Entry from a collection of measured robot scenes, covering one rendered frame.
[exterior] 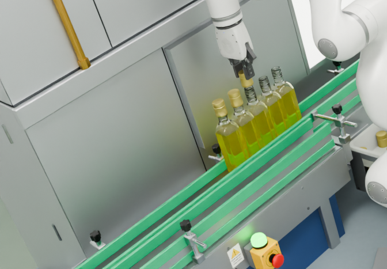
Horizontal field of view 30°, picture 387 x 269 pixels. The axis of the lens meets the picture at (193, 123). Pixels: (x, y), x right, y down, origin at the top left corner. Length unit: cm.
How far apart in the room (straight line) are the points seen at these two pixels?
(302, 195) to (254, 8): 58
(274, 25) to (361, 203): 66
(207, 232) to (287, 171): 31
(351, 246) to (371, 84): 73
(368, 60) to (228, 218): 58
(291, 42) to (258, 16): 17
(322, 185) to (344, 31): 69
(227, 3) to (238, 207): 55
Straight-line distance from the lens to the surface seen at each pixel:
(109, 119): 201
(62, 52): 191
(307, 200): 215
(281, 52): 234
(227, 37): 201
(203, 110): 216
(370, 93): 172
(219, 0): 195
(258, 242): 198
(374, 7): 169
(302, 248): 222
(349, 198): 250
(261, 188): 203
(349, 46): 162
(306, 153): 213
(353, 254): 228
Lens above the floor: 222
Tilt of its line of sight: 27 degrees down
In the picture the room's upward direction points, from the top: 20 degrees counter-clockwise
